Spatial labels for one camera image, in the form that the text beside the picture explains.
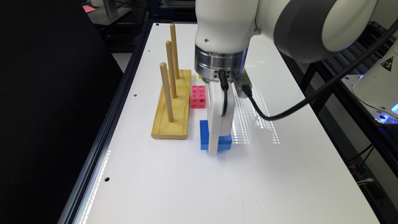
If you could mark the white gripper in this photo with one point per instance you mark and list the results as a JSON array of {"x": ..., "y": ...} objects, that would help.
[{"x": 218, "y": 125}]

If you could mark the blue block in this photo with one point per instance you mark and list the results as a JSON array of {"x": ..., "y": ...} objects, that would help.
[{"x": 224, "y": 142}]

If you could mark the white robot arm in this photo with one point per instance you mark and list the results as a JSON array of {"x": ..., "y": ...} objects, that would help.
[{"x": 306, "y": 30}]

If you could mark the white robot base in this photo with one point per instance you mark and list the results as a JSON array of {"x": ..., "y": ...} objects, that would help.
[{"x": 377, "y": 88}]

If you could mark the pink cube block cluster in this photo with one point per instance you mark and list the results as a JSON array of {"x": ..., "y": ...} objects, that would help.
[{"x": 198, "y": 97}]

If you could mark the wooden peg base board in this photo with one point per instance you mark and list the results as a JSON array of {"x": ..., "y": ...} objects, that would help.
[{"x": 162, "y": 127}]

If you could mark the front wooden peg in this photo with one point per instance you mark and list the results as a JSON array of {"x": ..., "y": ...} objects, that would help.
[{"x": 167, "y": 95}]

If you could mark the wooden peg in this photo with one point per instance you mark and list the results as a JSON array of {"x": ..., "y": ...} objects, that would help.
[
  {"x": 174, "y": 49},
  {"x": 167, "y": 95},
  {"x": 173, "y": 89}
]

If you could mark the middle wooden peg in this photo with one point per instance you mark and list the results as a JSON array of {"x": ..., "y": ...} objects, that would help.
[{"x": 173, "y": 89}]

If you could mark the rear wooden peg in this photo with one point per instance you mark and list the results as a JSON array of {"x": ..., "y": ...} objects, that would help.
[{"x": 174, "y": 49}]

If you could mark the grey monitor stand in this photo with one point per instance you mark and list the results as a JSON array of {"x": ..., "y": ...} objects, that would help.
[{"x": 106, "y": 12}]

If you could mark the black side curtain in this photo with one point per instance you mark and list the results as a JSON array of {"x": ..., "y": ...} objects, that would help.
[{"x": 58, "y": 80}]

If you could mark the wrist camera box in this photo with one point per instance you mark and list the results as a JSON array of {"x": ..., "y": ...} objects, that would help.
[{"x": 243, "y": 85}]

